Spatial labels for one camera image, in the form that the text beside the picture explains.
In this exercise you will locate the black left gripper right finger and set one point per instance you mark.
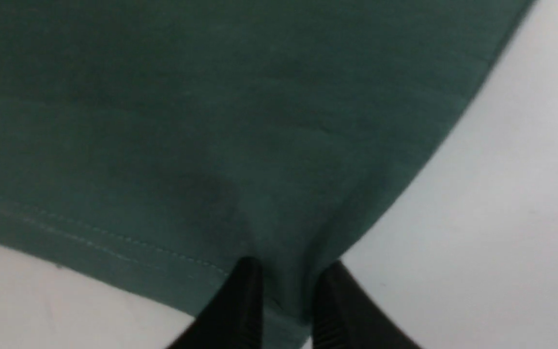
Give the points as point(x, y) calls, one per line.
point(344, 317)

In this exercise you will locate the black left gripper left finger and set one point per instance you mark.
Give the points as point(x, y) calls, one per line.
point(233, 319)

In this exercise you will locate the green long sleeve shirt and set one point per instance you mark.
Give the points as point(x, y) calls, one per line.
point(150, 144)

